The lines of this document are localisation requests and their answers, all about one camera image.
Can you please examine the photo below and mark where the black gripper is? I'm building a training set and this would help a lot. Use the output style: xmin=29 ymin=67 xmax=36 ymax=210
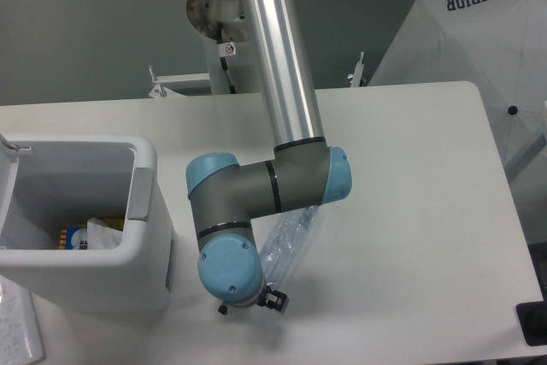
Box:
xmin=218 ymin=284 xmax=287 ymax=315

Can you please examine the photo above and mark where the black device at edge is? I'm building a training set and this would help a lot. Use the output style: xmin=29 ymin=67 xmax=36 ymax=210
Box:
xmin=516 ymin=301 xmax=546 ymax=346

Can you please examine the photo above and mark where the white umbrella with lettering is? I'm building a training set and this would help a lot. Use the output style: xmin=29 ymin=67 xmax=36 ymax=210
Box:
xmin=368 ymin=0 xmax=547 ymax=182

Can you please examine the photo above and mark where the white plastic trash can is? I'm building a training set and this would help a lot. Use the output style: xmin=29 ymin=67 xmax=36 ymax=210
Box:
xmin=1 ymin=133 xmax=174 ymax=312

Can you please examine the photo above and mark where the white metal base bracket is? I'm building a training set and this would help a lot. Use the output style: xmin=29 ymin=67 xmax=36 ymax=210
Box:
xmin=148 ymin=50 xmax=369 ymax=98

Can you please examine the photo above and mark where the clear crushed plastic bottle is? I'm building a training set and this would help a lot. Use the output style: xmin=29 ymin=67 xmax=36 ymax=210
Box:
xmin=259 ymin=205 xmax=319 ymax=290

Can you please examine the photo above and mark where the black cable on pedestal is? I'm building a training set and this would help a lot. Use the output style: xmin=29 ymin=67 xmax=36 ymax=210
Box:
xmin=215 ymin=21 xmax=238 ymax=95

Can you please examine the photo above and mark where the clear plastic bag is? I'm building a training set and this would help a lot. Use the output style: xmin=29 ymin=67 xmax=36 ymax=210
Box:
xmin=86 ymin=218 xmax=123 ymax=250

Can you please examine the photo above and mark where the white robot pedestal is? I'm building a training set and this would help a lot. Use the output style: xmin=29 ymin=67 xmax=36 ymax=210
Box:
xmin=186 ymin=0 xmax=262 ymax=95

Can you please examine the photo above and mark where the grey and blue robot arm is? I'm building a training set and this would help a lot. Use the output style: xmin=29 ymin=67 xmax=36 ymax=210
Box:
xmin=185 ymin=0 xmax=352 ymax=314

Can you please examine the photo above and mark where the white notepad with writing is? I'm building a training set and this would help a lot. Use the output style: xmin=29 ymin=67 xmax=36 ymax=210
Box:
xmin=1 ymin=277 xmax=45 ymax=364

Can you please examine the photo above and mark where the yellow blue snack package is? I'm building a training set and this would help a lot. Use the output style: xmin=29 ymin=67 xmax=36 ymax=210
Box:
xmin=58 ymin=217 xmax=125 ymax=250

